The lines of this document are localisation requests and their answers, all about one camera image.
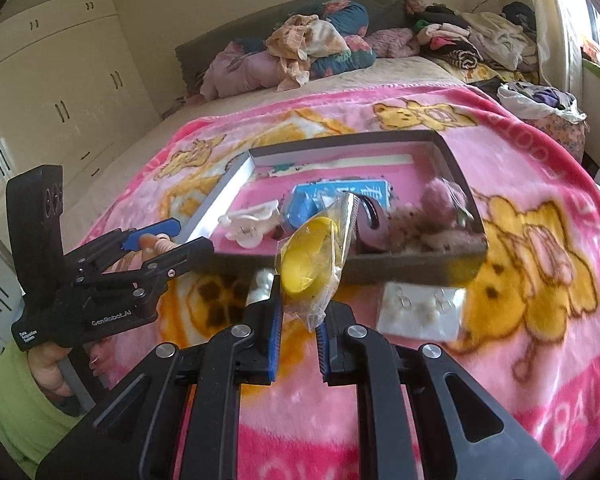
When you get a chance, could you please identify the dark pink banana hair clip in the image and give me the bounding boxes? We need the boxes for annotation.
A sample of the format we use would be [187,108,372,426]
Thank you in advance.
[355,194,390,254]

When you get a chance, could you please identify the orange floral crumpled cloth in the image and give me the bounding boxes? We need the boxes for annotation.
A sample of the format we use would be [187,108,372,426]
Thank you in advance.
[264,14,350,91]

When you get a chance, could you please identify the cream wardrobe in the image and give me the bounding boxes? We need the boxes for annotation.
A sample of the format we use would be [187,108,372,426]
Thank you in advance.
[0,0,159,351]

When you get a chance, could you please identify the green left sleeve forearm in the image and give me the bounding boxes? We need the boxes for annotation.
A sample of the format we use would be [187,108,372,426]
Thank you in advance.
[0,342,83,479]

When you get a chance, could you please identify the beige bed sheet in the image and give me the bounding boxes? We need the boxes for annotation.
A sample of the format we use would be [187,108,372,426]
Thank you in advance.
[60,56,460,250]

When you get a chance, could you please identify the pink floral pillow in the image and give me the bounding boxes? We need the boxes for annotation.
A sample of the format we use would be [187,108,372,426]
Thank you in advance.
[199,41,280,101]

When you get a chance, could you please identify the blue square card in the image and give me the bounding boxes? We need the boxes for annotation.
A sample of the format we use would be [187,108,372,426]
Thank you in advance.
[282,179,390,232]

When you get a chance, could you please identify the small pink knitted garment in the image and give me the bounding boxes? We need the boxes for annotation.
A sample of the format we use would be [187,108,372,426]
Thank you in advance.
[366,28,419,58]

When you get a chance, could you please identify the floral fabric scrunchie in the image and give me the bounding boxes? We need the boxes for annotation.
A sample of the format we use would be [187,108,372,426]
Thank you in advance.
[387,204,486,254]

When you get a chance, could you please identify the pink cartoon bear blanket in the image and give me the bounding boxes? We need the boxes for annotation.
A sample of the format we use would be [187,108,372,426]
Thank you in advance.
[62,82,600,479]

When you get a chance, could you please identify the left hand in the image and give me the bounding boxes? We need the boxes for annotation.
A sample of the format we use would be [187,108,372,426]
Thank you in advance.
[27,342,73,400]

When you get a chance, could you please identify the large pearl hair clip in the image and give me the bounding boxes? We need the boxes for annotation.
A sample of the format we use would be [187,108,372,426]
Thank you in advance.
[246,268,279,307]

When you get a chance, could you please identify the white bow hair clip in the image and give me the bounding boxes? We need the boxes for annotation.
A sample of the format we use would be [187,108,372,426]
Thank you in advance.
[218,200,283,249]

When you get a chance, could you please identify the cream curtain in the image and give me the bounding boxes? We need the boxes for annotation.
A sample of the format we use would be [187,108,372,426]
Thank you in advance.
[532,0,583,101]

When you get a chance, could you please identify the yellow hoop earrings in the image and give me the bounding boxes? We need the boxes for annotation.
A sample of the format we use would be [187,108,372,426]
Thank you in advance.
[275,192,358,332]

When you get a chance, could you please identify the shallow pink cardboard box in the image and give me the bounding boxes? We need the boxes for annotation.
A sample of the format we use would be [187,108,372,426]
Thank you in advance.
[178,130,488,286]

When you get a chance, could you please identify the pearl earrings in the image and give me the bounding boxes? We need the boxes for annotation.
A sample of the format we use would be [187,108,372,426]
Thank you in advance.
[376,282,466,342]

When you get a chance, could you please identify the floral laundry bag with clothes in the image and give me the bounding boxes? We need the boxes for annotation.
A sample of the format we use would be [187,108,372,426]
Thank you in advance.
[496,81,588,162]

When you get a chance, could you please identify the dark green headboard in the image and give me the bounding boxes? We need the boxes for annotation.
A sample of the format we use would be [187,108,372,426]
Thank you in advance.
[174,0,413,99]

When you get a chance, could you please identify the pile of clothes on bed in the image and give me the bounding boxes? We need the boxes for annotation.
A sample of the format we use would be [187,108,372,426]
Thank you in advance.
[405,0,539,82]

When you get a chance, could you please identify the dark teal floral quilt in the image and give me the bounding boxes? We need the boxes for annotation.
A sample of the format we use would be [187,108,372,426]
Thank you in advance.
[236,0,376,90]

